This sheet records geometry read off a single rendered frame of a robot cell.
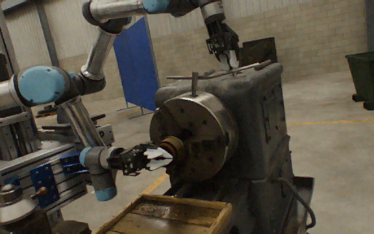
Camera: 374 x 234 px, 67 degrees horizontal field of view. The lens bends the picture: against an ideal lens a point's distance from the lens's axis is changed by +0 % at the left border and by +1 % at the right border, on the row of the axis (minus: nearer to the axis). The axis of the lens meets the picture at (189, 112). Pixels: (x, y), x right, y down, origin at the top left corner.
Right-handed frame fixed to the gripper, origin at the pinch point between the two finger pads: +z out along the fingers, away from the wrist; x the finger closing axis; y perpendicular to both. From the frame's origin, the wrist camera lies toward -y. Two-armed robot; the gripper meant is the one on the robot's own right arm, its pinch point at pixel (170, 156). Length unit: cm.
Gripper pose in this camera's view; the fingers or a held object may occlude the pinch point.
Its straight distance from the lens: 87.7
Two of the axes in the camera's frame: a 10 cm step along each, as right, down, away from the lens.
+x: -1.8, -9.6, -1.9
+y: -4.8, 2.6, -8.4
